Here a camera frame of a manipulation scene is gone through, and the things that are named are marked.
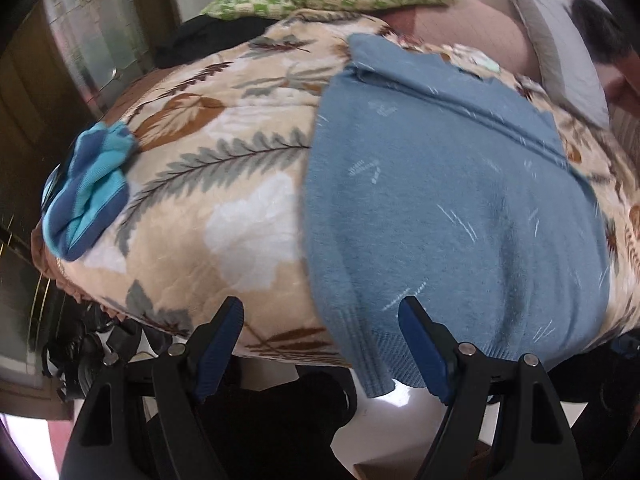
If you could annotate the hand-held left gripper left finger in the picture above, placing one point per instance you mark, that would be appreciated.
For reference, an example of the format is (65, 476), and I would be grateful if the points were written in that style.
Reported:
(220, 355)

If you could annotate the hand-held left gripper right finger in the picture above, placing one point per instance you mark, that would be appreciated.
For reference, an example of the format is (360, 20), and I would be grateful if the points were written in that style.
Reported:
(425, 355)

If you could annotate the blue knit sweater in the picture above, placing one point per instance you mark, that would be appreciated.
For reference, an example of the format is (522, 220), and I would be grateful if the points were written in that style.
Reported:
(430, 220)

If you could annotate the black metal equipment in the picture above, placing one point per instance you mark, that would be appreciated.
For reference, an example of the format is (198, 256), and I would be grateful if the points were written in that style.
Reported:
(90, 345)

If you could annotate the leaf print blanket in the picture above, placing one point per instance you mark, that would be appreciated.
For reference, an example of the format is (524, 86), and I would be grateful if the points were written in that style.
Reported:
(215, 170)

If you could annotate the blue striped small garment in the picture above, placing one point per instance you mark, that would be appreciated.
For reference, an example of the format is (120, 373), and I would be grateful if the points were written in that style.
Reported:
(85, 190)

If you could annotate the black cloth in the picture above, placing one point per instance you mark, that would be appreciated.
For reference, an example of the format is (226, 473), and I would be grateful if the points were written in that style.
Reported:
(200, 35)

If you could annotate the pink bolster pillow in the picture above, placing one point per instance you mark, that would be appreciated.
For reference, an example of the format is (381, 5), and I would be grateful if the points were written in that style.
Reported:
(480, 25)

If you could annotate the grey pillow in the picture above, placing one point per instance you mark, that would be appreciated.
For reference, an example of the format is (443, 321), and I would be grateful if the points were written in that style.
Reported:
(555, 45)

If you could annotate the wooden door with glass pane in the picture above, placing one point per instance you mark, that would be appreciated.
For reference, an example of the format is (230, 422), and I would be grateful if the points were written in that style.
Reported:
(85, 45)

